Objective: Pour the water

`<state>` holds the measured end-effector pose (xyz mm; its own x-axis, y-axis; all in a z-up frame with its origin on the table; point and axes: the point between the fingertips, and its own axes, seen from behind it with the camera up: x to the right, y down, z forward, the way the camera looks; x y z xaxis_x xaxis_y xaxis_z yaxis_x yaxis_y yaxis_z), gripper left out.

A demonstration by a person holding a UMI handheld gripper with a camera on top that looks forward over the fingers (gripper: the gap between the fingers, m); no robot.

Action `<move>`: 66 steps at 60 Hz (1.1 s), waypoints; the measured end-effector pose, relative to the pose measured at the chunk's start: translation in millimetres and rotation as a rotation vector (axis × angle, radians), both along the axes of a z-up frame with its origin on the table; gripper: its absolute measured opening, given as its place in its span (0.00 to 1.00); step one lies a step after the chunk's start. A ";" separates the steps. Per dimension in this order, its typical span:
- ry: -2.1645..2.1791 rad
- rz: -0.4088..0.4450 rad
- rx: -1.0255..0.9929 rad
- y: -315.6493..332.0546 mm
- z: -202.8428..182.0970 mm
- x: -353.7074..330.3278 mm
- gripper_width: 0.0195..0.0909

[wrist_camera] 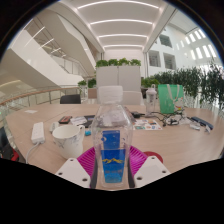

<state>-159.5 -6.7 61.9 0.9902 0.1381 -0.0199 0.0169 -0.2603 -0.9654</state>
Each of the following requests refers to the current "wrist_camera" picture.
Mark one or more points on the green plants atop cabinet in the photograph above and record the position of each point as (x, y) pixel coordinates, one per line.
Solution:
(118, 62)

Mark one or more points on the colourful sticker sheet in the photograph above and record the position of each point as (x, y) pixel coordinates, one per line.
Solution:
(146, 124)

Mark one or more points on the low green potted plants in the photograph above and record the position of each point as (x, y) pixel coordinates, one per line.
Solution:
(149, 81)

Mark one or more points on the small white packet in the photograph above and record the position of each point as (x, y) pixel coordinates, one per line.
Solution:
(207, 128)

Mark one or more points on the dark blue phone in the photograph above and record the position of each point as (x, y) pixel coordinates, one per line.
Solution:
(201, 122)

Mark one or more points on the white chair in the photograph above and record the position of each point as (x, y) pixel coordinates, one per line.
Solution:
(134, 97)

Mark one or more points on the teal marker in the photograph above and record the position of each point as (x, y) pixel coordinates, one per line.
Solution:
(87, 133)

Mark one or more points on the black and red chair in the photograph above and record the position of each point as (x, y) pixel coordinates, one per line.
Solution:
(8, 151)

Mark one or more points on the planter box with plants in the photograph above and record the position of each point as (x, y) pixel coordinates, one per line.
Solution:
(87, 86)

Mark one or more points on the ceiling light strips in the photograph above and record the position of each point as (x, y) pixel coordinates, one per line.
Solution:
(120, 21)

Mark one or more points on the glass railing wooden handrail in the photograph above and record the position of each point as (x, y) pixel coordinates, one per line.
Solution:
(33, 94)

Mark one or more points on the row of green trees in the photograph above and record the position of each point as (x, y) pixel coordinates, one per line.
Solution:
(193, 81)

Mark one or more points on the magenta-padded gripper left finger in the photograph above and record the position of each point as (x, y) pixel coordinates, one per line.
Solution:
(72, 171)

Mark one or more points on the black folder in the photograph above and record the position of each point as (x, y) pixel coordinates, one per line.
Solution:
(89, 120)

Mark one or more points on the clear blue-labelled water bottle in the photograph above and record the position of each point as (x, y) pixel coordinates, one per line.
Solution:
(111, 133)

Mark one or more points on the white mug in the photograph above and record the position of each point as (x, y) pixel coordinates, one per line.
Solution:
(68, 140)

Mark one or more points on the green tote bag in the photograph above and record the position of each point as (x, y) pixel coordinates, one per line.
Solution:
(170, 98)

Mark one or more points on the clear white-lidded shaker bottle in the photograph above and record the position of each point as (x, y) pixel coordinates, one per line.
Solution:
(150, 100)

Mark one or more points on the white cabinet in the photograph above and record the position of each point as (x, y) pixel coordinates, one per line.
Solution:
(118, 76)

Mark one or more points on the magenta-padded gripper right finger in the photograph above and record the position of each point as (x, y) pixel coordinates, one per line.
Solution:
(151, 170)

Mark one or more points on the flat round red coaster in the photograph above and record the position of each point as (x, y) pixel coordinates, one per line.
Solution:
(154, 155)

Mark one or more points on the white power strip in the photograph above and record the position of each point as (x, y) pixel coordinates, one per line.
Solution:
(38, 132)

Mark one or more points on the small red black device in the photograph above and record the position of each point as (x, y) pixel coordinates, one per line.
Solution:
(65, 119)

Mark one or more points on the clear plastic packet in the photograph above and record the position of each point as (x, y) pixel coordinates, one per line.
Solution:
(195, 126)

